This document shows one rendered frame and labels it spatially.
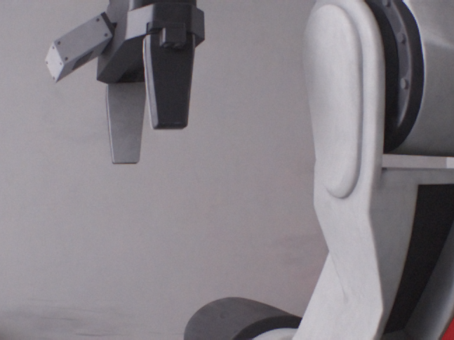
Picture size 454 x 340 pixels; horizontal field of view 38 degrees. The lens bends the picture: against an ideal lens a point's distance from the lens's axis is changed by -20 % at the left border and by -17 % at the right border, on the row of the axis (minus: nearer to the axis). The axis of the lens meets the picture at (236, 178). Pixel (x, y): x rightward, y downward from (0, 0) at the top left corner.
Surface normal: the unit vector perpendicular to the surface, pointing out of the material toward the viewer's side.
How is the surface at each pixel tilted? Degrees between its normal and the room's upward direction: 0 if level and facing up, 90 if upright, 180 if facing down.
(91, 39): 78
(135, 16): 82
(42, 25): 90
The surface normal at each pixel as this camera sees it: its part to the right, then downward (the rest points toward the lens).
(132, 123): 0.37, -0.16
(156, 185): 0.48, 0.04
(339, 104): -0.92, 0.00
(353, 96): -0.39, 0.12
